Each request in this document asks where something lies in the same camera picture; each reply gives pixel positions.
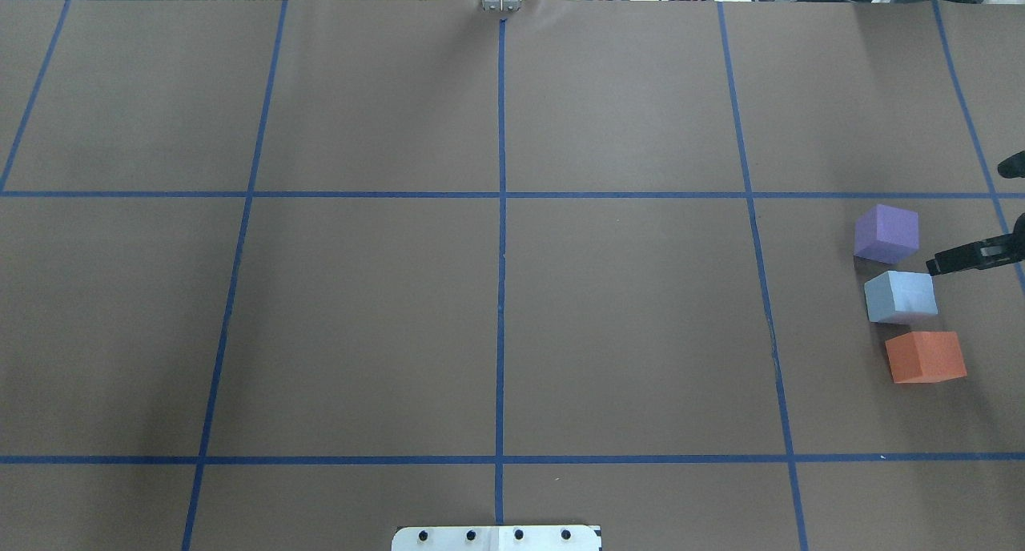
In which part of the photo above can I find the white metal mounting plate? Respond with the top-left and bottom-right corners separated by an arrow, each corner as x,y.
391,525 -> 603,550

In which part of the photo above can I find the orange foam block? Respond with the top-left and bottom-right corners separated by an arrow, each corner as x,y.
883,332 -> 967,384

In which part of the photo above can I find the light blue foam block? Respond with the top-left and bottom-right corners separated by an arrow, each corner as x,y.
863,270 -> 939,325

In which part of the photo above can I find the purple foam block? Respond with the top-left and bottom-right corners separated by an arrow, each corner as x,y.
853,204 -> 920,265

